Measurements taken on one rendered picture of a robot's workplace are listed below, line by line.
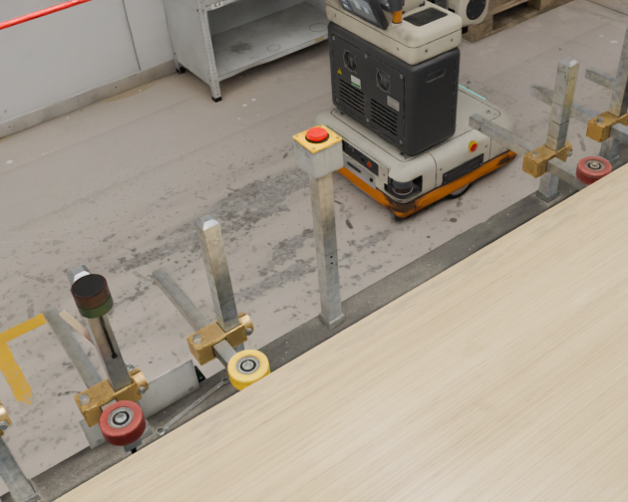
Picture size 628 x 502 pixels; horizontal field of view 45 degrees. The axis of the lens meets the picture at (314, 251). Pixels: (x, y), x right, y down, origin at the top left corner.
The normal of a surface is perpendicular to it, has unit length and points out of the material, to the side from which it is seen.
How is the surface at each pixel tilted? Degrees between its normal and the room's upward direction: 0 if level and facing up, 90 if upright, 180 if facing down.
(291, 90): 0
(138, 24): 90
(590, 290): 0
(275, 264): 0
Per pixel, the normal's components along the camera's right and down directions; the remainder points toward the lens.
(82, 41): 0.58, 0.51
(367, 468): -0.07, -0.74
